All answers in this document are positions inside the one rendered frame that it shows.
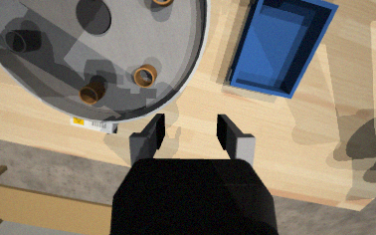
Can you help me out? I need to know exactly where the wooden table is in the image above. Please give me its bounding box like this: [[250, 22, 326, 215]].
[[0, 0, 376, 212]]

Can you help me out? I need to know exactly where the steel bushing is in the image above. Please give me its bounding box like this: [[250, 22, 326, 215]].
[[4, 29, 43, 54]]

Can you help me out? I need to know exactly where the white control box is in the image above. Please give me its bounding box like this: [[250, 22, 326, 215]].
[[69, 116, 119, 134]]

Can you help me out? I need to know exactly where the tan wooden board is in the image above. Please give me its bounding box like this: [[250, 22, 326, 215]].
[[0, 181, 113, 235]]

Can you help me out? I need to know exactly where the grey turntable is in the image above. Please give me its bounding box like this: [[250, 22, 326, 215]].
[[0, 0, 212, 122]]

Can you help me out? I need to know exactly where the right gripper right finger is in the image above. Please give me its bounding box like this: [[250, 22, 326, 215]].
[[216, 114, 257, 167]]

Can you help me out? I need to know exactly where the blue crate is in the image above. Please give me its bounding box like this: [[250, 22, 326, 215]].
[[228, 0, 340, 100]]

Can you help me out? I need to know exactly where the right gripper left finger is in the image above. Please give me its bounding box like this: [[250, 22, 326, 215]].
[[128, 113, 166, 167]]

